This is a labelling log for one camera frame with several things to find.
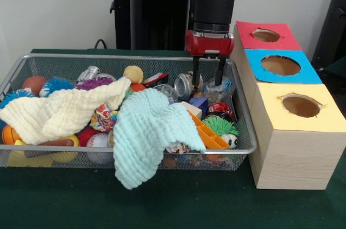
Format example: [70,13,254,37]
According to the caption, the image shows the dark green table cloth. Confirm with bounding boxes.
[322,56,346,84]
[0,48,346,229]

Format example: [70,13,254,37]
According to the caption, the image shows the blue spiky ball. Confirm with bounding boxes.
[42,77,76,97]

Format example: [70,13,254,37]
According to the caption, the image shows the black upright panel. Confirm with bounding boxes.
[310,0,346,64]

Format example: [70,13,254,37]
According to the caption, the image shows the white baseball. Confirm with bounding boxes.
[86,132,111,164]

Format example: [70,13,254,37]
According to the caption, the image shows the black looped cable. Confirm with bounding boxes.
[94,39,109,50]

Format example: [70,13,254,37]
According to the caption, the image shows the cream waffle cloth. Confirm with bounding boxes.
[0,77,132,145]

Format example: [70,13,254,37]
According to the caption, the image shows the reddish brown ball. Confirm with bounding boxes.
[21,76,48,96]

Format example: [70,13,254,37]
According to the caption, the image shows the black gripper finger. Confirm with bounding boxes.
[192,56,203,92]
[215,56,227,87]

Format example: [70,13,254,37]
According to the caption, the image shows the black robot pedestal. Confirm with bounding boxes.
[104,0,197,51]

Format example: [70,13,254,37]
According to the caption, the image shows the purple spiky ball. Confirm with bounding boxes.
[76,77,117,91]

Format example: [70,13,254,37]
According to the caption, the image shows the mint waffle cloth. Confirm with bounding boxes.
[112,87,208,190]

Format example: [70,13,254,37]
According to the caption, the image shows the green spiky toy with eyes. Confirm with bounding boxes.
[203,116,240,149]

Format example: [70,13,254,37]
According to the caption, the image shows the wooden three-hole box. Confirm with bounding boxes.
[229,20,346,191]

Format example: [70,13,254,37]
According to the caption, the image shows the shallow wire mesh bin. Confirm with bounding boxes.
[0,53,257,172]

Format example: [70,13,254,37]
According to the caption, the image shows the orange plastic grid toy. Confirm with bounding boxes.
[190,112,230,150]

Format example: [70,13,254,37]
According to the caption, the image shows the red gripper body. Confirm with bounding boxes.
[184,30,236,58]

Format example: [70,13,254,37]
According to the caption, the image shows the plain wooden block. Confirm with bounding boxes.
[181,101,203,120]

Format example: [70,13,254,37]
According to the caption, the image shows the clear plastic bottle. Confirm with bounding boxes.
[202,76,234,102]

